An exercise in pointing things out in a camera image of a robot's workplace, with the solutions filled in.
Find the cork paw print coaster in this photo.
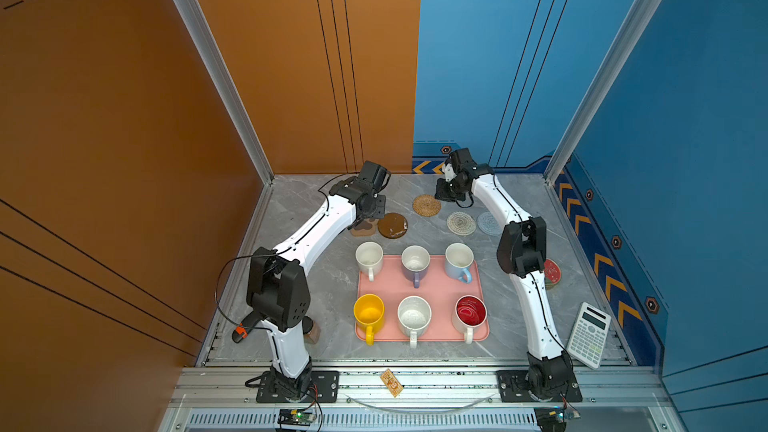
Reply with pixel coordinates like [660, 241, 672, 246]
[350, 219, 378, 237]

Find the dark brown round coaster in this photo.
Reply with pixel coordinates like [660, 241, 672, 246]
[377, 213, 408, 239]

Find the woven rattan round coaster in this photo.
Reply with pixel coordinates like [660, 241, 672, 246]
[412, 194, 442, 217]

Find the multicolour woven round coaster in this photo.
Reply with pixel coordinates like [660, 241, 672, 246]
[446, 212, 477, 237]

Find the light blue woven coaster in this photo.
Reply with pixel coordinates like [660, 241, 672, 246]
[477, 211, 503, 237]

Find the cream white mug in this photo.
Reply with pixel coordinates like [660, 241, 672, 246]
[355, 241, 384, 282]

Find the light blue mug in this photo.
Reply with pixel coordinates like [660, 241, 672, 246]
[444, 243, 474, 284]

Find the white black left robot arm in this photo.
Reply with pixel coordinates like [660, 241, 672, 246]
[231, 161, 391, 400]

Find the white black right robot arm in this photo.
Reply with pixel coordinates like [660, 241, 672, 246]
[435, 148, 582, 402]

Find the purple mug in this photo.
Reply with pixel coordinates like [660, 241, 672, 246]
[401, 245, 431, 289]

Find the yellow mug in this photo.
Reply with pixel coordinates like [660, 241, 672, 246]
[353, 294, 386, 346]

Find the pink rectangular tray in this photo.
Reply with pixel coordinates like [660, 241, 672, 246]
[355, 254, 490, 343]

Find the white speckled mug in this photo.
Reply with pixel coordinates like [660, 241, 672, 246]
[397, 295, 432, 349]

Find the white mug red inside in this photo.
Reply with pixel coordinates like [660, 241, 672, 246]
[452, 295, 488, 344]

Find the brown lidded small jar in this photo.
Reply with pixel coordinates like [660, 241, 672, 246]
[302, 316, 321, 344]

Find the orange black utility knife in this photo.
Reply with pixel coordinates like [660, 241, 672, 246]
[231, 324, 248, 343]

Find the small brown circuit board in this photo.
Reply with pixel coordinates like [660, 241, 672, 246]
[380, 369, 404, 398]

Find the white calculator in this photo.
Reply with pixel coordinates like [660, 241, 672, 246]
[566, 302, 611, 369]

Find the green controller board left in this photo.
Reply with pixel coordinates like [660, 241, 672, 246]
[276, 409, 319, 431]

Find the black controller board right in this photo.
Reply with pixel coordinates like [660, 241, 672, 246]
[534, 409, 567, 432]

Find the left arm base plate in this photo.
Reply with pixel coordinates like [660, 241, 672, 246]
[256, 369, 340, 404]

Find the aluminium corner post left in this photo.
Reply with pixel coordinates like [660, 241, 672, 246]
[173, 0, 274, 186]

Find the aluminium corner post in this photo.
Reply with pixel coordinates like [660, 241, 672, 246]
[173, 0, 274, 186]
[543, 0, 662, 186]

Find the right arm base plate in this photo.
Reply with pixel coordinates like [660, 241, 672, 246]
[496, 369, 583, 404]

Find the aluminium corner post right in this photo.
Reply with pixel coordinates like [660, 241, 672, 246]
[543, 0, 662, 186]

